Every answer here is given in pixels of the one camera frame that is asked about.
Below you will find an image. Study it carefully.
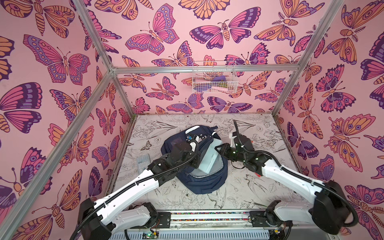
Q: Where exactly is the white wire wall basket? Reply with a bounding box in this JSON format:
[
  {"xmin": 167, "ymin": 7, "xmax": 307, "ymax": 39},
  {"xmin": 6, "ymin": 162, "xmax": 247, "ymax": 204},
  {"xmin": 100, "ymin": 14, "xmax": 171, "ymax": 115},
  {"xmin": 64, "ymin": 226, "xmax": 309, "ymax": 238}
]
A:
[{"xmin": 191, "ymin": 61, "xmax": 239, "ymax": 95}]

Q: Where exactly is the white rectangular eraser case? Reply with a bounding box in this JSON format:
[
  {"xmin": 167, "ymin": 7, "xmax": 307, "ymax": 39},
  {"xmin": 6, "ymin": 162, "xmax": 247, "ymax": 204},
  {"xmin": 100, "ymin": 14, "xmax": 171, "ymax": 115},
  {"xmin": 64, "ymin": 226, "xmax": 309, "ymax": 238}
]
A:
[{"xmin": 199, "ymin": 138, "xmax": 223, "ymax": 174}]

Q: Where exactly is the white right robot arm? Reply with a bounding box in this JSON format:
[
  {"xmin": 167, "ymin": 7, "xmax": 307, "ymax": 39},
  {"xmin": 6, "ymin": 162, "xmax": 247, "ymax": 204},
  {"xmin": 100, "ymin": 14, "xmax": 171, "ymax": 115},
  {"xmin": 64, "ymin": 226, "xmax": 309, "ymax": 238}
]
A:
[{"xmin": 215, "ymin": 134, "xmax": 359, "ymax": 235}]

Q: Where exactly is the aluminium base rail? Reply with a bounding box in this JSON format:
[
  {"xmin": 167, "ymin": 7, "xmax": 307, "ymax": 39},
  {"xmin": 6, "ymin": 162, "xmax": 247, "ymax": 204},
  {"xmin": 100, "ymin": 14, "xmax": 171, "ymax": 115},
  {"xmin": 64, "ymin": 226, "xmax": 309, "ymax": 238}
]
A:
[{"xmin": 109, "ymin": 210, "xmax": 341, "ymax": 240}]

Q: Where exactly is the grey pocket calculator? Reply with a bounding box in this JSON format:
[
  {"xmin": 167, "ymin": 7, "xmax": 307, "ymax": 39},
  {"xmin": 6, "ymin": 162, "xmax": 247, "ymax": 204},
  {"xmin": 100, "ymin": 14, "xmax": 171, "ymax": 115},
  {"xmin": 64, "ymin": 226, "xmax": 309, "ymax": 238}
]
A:
[{"xmin": 137, "ymin": 154, "xmax": 151, "ymax": 175}]

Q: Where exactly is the green controller board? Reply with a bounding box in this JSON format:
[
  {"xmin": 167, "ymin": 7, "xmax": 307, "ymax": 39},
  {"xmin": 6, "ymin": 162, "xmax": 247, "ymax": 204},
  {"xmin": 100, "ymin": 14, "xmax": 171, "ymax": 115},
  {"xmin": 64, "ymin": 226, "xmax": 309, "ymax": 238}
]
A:
[{"xmin": 142, "ymin": 231, "xmax": 159, "ymax": 240}]

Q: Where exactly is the navy blue student backpack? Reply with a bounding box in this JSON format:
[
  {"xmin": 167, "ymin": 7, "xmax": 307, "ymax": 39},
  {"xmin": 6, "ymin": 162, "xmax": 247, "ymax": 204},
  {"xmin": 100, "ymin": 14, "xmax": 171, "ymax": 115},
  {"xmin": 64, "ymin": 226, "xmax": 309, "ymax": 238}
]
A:
[{"xmin": 161, "ymin": 126, "xmax": 229, "ymax": 195}]

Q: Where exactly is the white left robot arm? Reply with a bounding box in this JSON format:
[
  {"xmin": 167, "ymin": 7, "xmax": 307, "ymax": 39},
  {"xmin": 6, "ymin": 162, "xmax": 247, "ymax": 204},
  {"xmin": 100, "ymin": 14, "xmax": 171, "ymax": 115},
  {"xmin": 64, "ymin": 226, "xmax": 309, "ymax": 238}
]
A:
[{"xmin": 70, "ymin": 140, "xmax": 200, "ymax": 240}]

